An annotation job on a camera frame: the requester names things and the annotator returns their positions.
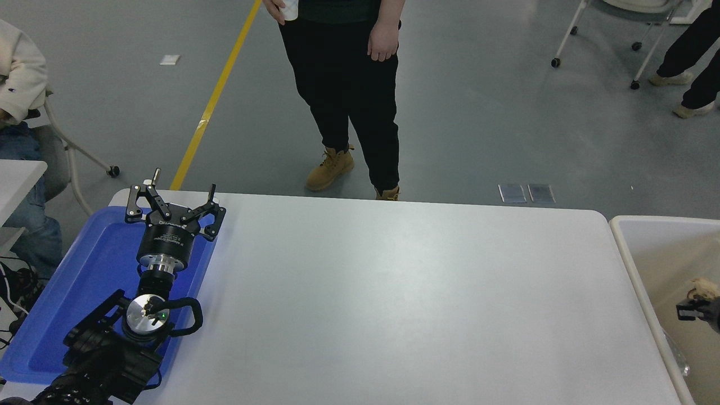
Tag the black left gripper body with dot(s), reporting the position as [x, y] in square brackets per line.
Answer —
[169, 242]

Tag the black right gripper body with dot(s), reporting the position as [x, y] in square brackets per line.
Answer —
[715, 315]

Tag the tan paper ball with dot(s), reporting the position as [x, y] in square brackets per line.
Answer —
[704, 288]

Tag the white paper cup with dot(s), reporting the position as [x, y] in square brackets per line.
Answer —
[291, 10]

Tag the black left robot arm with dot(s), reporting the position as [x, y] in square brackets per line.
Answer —
[107, 360]

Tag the standing person's left forearm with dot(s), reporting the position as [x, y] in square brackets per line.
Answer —
[389, 11]

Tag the large pale dustbin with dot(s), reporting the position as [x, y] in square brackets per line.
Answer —
[664, 253]

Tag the standing person's right hand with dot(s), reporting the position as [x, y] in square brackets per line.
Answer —
[274, 8]

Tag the standing person's left hand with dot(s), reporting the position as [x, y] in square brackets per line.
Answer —
[384, 42]

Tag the clear crinkled plastic wrap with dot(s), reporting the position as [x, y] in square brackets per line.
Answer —
[678, 360]

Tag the blue plastic tray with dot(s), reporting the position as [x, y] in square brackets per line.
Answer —
[84, 281]

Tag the small white side table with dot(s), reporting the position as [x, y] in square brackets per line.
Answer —
[17, 180]

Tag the white paper scrap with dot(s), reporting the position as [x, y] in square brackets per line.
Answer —
[170, 59]

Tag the seated person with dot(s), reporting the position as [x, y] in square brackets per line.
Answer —
[22, 73]

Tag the standing person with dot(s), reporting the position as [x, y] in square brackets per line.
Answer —
[343, 84]

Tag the metal floor plate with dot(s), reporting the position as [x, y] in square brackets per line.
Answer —
[541, 192]
[512, 193]

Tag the white rolling chair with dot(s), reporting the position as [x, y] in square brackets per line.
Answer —
[630, 11]

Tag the white metal chair frame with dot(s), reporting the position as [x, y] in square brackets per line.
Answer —
[113, 170]

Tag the white furniture frame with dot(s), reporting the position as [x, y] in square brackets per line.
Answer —
[683, 20]

